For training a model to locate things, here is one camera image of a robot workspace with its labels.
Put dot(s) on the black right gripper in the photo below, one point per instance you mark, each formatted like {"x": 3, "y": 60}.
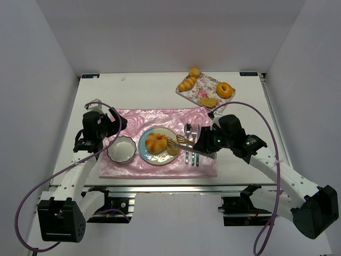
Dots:
{"x": 202, "y": 141}

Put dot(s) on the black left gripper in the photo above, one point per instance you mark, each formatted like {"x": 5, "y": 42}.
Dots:
{"x": 116, "y": 122}

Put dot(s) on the small round muffin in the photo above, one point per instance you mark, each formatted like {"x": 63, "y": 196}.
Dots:
{"x": 172, "y": 149}

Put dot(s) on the orange striped ring bread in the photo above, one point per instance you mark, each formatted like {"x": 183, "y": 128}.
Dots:
{"x": 156, "y": 143}

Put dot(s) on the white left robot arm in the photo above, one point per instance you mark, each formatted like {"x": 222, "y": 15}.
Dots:
{"x": 63, "y": 217}

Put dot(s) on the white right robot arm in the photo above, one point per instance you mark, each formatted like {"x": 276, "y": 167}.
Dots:
{"x": 311, "y": 208}

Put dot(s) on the flat seeded bread slice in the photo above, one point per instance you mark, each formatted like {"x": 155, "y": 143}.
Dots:
{"x": 208, "y": 102}

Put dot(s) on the striped long bread roll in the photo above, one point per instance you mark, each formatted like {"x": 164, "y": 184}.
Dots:
{"x": 187, "y": 84}

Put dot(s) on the white scalloped bowl black rim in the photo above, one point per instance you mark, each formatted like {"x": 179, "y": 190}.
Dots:
{"x": 122, "y": 150}

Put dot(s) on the pink rose satin placemat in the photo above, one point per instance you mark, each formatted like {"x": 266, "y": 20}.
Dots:
{"x": 142, "y": 120}

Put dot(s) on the golden bagel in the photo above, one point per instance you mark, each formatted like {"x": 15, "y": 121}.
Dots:
{"x": 224, "y": 90}

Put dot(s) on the blue label left corner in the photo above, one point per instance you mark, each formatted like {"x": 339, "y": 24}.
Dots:
{"x": 90, "y": 76}

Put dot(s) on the blue label corner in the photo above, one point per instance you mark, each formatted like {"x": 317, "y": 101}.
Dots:
{"x": 248, "y": 73}
{"x": 90, "y": 76}

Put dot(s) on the floral serving tray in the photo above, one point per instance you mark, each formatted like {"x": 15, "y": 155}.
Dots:
{"x": 205, "y": 86}

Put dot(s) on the blue label right corner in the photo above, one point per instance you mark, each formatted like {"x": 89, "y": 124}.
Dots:
{"x": 248, "y": 73}

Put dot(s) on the blue and cream plate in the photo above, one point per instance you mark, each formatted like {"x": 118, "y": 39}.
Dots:
{"x": 164, "y": 157}

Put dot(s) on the round bun at tray top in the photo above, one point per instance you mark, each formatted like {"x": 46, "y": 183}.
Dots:
{"x": 194, "y": 72}

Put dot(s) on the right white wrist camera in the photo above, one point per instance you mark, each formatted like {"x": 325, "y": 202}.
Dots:
{"x": 215, "y": 125}

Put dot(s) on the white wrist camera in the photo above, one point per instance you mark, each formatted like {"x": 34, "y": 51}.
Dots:
{"x": 94, "y": 105}
{"x": 215, "y": 125}

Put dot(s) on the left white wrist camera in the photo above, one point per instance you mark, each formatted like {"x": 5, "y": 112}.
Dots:
{"x": 94, "y": 105}

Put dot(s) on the fork with teal handle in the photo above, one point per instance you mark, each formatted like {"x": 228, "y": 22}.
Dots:
{"x": 194, "y": 136}

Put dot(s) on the spoon with teal handle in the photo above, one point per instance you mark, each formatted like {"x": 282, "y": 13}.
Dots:
{"x": 187, "y": 131}

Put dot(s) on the aluminium table frame rail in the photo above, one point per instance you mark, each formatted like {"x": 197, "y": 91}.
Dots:
{"x": 173, "y": 189}

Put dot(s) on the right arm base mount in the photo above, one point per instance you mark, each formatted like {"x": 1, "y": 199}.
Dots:
{"x": 239, "y": 211}

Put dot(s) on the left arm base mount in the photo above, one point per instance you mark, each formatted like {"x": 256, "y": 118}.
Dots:
{"x": 118, "y": 207}

